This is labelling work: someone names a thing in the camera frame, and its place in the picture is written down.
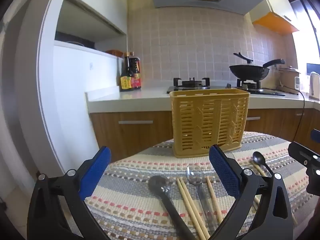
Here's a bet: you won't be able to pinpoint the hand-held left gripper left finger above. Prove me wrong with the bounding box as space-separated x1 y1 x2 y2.
26 145 112 240

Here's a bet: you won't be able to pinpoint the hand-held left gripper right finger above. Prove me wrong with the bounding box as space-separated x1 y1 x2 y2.
209 144 295 240

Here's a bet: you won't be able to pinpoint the clear plastic spoon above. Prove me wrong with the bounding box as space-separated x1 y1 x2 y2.
186 165 219 233

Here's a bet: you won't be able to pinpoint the small black spoon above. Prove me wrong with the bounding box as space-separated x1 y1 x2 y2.
252 151 275 178

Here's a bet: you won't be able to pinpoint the yellow plastic utensil basket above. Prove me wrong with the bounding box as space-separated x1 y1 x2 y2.
169 88 250 158

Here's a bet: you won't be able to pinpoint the large black spoon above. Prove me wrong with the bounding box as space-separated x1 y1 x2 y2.
148 175 197 240

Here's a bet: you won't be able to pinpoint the striped woven table mat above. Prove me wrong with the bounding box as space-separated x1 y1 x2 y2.
84 131 314 240

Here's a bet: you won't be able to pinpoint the white electric kettle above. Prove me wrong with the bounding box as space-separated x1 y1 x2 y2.
309 72 320 101

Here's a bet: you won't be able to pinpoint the wooden base cabinets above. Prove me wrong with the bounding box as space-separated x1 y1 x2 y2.
90 109 320 163

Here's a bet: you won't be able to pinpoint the rice cooker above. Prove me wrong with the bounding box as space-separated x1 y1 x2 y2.
279 66 301 95

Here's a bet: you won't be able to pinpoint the white kitchen countertop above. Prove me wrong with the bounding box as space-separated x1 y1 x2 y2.
85 79 320 114

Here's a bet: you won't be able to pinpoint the black wok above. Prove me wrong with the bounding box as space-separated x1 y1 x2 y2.
229 59 285 81

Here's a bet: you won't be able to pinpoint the tall soy sauce bottle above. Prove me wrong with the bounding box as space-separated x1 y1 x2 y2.
119 52 134 92

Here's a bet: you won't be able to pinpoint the black gas stove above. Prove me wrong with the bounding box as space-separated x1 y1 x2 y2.
166 77 286 97

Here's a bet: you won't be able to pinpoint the short dark sauce bottle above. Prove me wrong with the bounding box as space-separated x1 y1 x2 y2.
130 56 142 90

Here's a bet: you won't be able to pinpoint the dark pan on shelf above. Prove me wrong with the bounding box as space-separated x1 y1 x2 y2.
55 31 95 50

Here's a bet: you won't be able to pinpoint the black power cable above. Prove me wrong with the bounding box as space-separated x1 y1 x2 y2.
291 85 306 143

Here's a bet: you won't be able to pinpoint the orange wall cabinet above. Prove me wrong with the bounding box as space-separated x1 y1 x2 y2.
252 11 299 34

